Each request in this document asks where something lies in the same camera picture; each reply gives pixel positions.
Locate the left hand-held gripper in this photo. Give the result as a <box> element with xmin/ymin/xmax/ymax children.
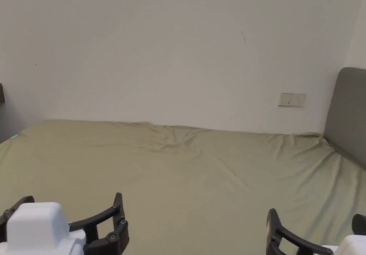
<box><xmin>0</xmin><ymin>192</ymin><xmax>130</xmax><ymax>255</ymax></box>

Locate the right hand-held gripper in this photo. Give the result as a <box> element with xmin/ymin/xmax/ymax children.
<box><xmin>266</xmin><ymin>208</ymin><xmax>366</xmax><ymax>255</ymax></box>

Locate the grey padded headboard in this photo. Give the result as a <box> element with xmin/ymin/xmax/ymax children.
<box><xmin>323</xmin><ymin>67</ymin><xmax>366</xmax><ymax>170</ymax></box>

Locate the bed with pale green sheet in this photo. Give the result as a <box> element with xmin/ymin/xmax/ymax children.
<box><xmin>0</xmin><ymin>119</ymin><xmax>366</xmax><ymax>255</ymax></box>

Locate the white wall socket plate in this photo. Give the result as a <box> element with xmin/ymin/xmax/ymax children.
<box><xmin>278</xmin><ymin>92</ymin><xmax>307</xmax><ymax>108</ymax></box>

